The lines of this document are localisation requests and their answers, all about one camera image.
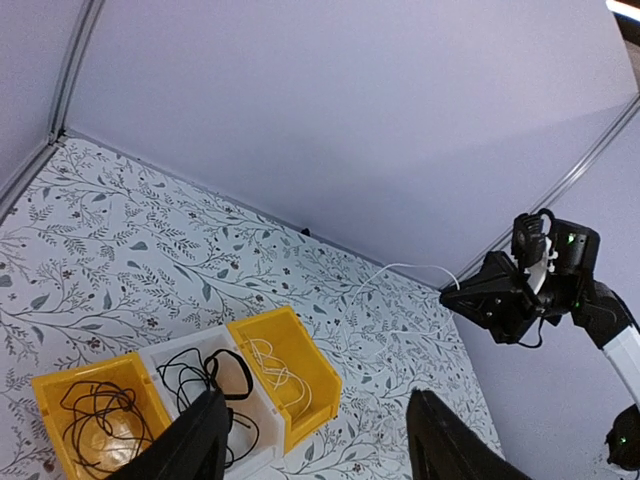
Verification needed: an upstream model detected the white translucent plastic bin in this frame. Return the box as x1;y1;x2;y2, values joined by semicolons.
138;326;284;479

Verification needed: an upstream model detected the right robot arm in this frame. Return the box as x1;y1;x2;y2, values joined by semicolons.
439;208;639;399

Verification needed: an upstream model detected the yellow plastic bin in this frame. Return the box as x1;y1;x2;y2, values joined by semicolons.
227;306;342;453
31;353;171;479

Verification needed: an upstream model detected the left aluminium frame post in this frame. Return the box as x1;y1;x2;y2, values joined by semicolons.
47;0;105;144

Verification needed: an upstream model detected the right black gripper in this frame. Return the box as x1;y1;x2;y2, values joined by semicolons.
439;251;539;344

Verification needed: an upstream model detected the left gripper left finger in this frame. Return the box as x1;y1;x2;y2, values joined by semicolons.
109;390;230;479

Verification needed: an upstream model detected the thin black cable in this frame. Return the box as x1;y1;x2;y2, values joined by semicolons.
59;382;154;474

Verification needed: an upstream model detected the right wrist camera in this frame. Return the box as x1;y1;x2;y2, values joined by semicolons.
511;208;558;294

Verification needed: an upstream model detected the near yellow plastic bin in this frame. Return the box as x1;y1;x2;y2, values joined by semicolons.
31;353;171;479

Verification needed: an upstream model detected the far yellow plastic bin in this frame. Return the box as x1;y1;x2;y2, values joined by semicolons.
227;306;342;453

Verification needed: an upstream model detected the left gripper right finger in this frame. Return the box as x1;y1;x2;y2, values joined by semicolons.
407;389;527;480

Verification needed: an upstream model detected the floral table cloth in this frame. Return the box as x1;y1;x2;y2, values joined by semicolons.
1;139;501;479

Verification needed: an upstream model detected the aluminium frame post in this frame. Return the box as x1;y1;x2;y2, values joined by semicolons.
47;0;105;144
456;94;639;280

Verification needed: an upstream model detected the black ribbon cable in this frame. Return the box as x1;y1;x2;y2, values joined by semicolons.
204;348;254;401

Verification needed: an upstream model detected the right aluminium frame post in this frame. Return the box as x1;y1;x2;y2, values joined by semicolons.
456;94;639;280

